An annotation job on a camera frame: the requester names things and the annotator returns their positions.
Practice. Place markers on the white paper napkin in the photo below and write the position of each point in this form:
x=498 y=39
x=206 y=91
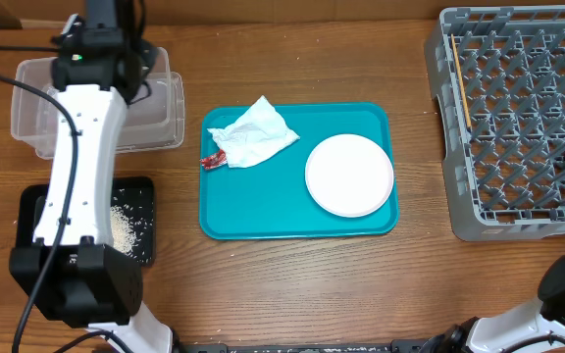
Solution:
x=256 y=136

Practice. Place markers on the large white plate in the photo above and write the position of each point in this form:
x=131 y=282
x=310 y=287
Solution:
x=349 y=175

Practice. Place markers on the red sauce packet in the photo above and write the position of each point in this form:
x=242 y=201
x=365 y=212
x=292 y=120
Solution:
x=214 y=160

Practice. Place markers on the pile of white rice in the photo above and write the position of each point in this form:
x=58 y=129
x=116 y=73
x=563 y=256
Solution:
x=132 y=223

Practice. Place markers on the wooden chopstick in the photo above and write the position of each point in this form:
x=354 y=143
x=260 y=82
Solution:
x=461 y=83

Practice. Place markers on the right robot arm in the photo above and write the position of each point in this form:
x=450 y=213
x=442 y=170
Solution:
x=535 y=326

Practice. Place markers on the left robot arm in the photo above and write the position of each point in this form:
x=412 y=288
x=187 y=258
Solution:
x=71 y=272

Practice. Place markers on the grey dishwasher rack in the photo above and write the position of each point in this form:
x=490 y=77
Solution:
x=505 y=177

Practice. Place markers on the teal serving tray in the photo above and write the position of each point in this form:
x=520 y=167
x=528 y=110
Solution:
x=271 y=200

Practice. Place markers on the clear plastic storage bin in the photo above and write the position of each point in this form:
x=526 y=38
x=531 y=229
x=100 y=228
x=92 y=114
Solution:
x=150 y=123

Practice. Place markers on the black plastic tray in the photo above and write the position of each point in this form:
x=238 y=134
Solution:
x=31 y=249

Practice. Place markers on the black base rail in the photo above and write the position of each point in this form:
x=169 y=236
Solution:
x=302 y=348

